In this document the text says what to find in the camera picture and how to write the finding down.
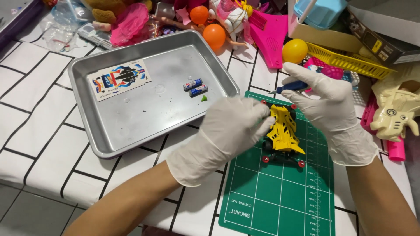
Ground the white sticker sheet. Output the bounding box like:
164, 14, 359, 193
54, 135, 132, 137
88, 60, 152, 102

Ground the brown plush toy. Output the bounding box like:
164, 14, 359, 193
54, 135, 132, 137
80, 0, 153, 23

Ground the black cardboard box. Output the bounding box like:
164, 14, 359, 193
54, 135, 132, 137
346, 7, 420, 64

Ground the grey toy remote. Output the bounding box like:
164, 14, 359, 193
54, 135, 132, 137
77, 22, 114, 50

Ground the person's left hand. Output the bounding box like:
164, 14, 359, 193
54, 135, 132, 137
198, 97, 276, 168

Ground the silver metal tray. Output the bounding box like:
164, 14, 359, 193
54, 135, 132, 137
68, 30, 241, 159

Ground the blue and white battery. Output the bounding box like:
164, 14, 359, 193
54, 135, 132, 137
183, 78, 203, 91
188, 84, 209, 97

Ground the green cutting mat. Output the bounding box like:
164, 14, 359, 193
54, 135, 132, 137
218, 91, 336, 236

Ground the white plastic doll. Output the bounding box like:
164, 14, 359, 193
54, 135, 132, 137
208, 0, 255, 50

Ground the white black-lined tablecloth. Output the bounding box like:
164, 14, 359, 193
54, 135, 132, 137
0, 29, 417, 236

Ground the yellow plastic basket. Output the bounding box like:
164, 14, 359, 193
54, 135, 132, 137
306, 42, 396, 80

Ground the clear plastic bag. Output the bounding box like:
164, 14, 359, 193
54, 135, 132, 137
39, 3, 92, 53

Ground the yellow plastic ball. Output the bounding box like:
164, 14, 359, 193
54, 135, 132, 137
282, 39, 308, 64

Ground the pink plastic cylinder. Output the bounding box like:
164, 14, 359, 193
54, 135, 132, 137
387, 138, 406, 162

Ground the beige cardboard box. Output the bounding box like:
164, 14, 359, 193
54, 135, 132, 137
288, 0, 363, 53

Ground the blue handled screwdriver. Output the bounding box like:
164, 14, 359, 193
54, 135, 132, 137
268, 80, 310, 95

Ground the pink mesh fabric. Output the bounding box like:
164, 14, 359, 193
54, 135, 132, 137
110, 3, 150, 47

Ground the orange plastic ball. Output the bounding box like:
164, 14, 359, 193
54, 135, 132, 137
190, 5, 209, 25
202, 24, 226, 50

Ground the pink plastic crate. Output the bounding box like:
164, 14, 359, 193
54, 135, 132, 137
360, 93, 379, 135

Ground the pink plastic basket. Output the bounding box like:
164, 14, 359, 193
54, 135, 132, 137
303, 57, 344, 80

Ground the person's right hand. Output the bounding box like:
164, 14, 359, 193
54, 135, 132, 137
280, 62, 359, 142

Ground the yellow toy race car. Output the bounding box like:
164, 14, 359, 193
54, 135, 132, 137
261, 99, 306, 168

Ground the cream toy gun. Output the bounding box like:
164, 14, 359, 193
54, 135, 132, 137
370, 62, 420, 142

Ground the pink toy guitar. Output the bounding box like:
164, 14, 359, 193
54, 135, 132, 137
248, 10, 289, 69

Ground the light blue plastic container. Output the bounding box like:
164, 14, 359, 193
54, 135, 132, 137
294, 0, 348, 31

